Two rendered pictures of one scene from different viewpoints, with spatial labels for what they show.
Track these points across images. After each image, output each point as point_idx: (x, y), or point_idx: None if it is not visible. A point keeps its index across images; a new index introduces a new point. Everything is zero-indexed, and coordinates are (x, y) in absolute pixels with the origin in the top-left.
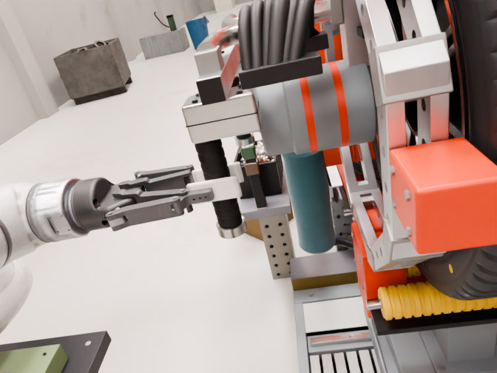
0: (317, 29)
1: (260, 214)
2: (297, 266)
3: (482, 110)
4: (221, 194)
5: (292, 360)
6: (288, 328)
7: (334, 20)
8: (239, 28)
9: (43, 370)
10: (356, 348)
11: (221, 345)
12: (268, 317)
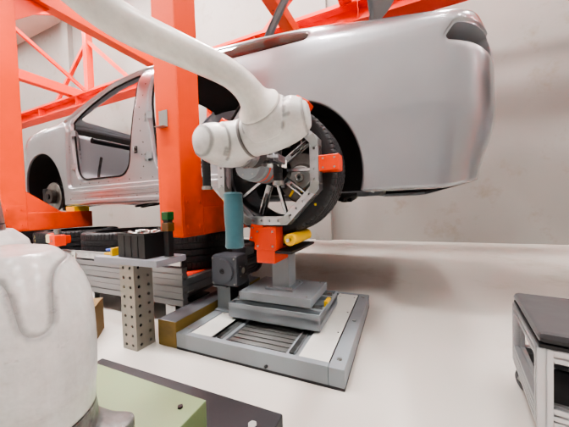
0: (194, 163)
1: (170, 261)
2: (170, 318)
3: (326, 151)
4: (284, 164)
5: (209, 362)
6: (185, 357)
7: None
8: None
9: (107, 369)
10: (240, 328)
11: None
12: (162, 363)
